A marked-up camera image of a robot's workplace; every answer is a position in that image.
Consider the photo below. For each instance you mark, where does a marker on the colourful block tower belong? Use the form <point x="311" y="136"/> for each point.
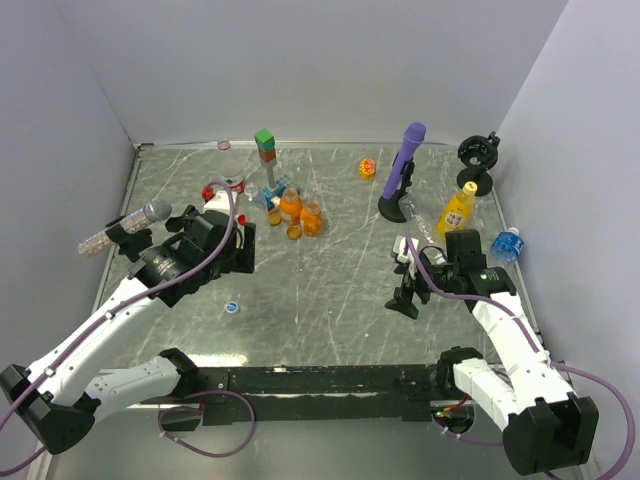
<point x="277" y="182"/>

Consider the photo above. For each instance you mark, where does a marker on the black microphone stand centre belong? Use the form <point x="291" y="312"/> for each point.
<point x="390" y="208"/>

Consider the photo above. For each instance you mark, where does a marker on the orange cap near bottles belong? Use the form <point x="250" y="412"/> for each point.
<point x="274" y="219"/>

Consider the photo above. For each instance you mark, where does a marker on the purple microphone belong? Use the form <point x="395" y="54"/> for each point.
<point x="413" y="138"/>

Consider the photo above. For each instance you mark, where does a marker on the empty black microphone stand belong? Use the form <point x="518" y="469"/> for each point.
<point x="182" y="222"/>

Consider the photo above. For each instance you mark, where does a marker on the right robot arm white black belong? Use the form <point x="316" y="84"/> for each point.
<point x="544" y="424"/>

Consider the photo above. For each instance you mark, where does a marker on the yellow juice bottle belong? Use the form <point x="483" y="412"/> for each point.
<point x="458" y="211"/>

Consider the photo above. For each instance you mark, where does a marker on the short orange bottle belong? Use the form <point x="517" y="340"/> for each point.
<point x="311" y="218"/>

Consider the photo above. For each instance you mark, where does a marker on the white blue bottle cap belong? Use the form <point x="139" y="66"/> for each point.
<point x="232" y="307"/>

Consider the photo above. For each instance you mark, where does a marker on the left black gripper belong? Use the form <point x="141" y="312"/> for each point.
<point x="248" y="247"/>

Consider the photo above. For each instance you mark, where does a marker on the small clear bottle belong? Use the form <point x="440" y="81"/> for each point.
<point x="255" y="196"/>

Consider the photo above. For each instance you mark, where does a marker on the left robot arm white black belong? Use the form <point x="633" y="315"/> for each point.
<point x="61" y="396"/>

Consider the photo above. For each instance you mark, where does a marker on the blue label water bottle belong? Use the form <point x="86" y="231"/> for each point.
<point x="507" y="246"/>

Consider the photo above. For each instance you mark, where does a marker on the red label water bottle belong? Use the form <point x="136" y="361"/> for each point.
<point x="231" y="172"/>

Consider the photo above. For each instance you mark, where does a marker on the black ring stand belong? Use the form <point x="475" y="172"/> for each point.
<point x="479" y="154"/>

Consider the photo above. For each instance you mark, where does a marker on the tall orange bottle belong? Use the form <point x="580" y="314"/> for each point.
<point x="290" y="206"/>

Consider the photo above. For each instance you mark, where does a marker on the black stand holding microphone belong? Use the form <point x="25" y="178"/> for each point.
<point x="130" y="244"/>

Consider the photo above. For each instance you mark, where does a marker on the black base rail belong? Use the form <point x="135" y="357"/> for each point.
<point x="305" y="393"/>

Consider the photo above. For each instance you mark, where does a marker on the clear plastic bottle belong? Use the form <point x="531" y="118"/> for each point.
<point x="418" y="222"/>

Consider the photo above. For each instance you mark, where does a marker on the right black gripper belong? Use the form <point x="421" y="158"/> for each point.
<point x="402" y="302"/>

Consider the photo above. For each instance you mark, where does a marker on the yellow orange toy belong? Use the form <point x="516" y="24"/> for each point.
<point x="367" y="169"/>

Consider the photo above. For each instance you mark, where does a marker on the orange cap front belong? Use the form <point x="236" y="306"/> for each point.
<point x="293" y="232"/>

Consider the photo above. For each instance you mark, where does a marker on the silver glitter microphone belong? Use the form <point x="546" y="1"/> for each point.
<point x="156" y="210"/>

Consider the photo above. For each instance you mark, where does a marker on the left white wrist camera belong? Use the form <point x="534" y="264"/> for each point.
<point x="215" y="199"/>

